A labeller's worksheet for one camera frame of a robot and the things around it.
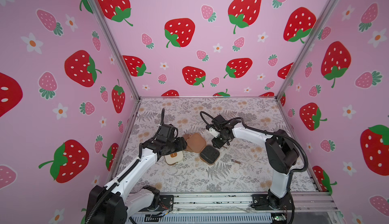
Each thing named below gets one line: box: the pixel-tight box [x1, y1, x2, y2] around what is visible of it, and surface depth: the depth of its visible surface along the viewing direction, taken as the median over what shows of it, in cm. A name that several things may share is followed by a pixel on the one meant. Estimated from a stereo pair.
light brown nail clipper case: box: [181, 133, 197, 154], surface depth 94 cm
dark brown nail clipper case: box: [185, 132, 220, 166], surface depth 93 cm
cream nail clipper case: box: [164, 151, 184, 166], surface depth 90 cm
